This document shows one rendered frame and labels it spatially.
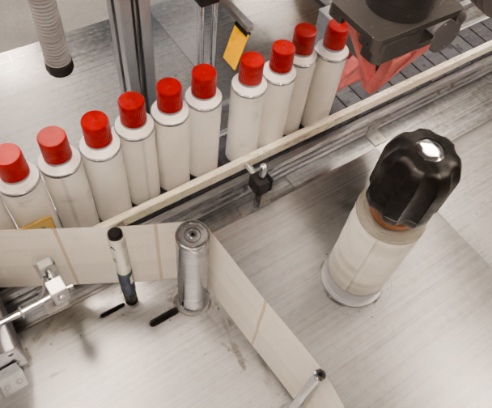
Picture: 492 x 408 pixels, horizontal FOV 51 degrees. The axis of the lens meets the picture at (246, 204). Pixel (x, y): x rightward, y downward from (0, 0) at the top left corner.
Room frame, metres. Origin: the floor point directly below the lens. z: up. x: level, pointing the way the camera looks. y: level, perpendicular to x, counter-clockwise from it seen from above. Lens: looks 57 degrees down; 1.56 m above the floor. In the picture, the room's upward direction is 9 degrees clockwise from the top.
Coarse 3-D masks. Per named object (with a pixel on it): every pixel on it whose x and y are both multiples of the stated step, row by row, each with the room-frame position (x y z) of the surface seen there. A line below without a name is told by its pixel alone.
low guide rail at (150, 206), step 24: (480, 48) 0.87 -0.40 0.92; (432, 72) 0.78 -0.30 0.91; (384, 96) 0.70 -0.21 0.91; (336, 120) 0.62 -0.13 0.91; (288, 144) 0.56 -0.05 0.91; (216, 168) 0.48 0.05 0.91; (240, 168) 0.49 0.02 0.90; (168, 192) 0.42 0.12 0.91; (192, 192) 0.44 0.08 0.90; (120, 216) 0.37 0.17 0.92; (144, 216) 0.38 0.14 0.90
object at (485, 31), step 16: (464, 32) 0.96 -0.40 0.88; (480, 32) 0.97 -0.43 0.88; (448, 48) 0.90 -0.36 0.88; (464, 48) 0.91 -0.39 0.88; (416, 64) 0.83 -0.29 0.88; (432, 64) 0.84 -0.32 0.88; (464, 64) 0.86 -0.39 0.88; (400, 80) 0.78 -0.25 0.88; (432, 80) 0.80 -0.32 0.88; (336, 96) 0.71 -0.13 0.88; (352, 96) 0.72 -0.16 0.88; (368, 96) 0.72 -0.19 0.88; (400, 96) 0.74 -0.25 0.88; (336, 112) 0.67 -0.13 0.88; (368, 112) 0.68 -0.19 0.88; (336, 128) 0.63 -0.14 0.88; (224, 144) 0.56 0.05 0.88; (304, 144) 0.59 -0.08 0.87; (224, 160) 0.52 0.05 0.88; (192, 176) 0.48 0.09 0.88; (128, 224) 0.37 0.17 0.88; (0, 288) 0.24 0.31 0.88
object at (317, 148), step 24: (456, 72) 0.83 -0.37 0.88; (480, 72) 0.88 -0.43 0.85; (408, 96) 0.74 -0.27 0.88; (432, 96) 0.80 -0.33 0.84; (360, 120) 0.66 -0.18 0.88; (384, 120) 0.71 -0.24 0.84; (312, 144) 0.59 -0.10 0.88; (336, 144) 0.63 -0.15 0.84; (288, 168) 0.56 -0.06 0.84; (216, 192) 0.46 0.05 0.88; (240, 192) 0.49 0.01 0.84; (168, 216) 0.40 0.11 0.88; (192, 216) 0.43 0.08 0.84; (24, 288) 0.25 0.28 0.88
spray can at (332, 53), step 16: (336, 32) 0.62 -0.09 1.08; (320, 48) 0.63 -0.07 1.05; (336, 48) 0.62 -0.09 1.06; (320, 64) 0.62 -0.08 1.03; (336, 64) 0.62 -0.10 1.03; (320, 80) 0.62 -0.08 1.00; (336, 80) 0.62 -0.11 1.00; (320, 96) 0.61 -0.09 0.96; (304, 112) 0.62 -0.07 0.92; (320, 112) 0.62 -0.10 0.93
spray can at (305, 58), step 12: (300, 24) 0.63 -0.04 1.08; (300, 36) 0.60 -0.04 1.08; (312, 36) 0.61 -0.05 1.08; (300, 48) 0.60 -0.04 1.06; (312, 48) 0.61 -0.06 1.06; (300, 60) 0.60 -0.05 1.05; (312, 60) 0.61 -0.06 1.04; (300, 72) 0.59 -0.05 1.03; (312, 72) 0.61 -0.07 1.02; (300, 84) 0.59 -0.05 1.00; (300, 96) 0.60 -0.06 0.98; (300, 108) 0.60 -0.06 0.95; (288, 120) 0.59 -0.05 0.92; (300, 120) 0.61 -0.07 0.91; (288, 132) 0.59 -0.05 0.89
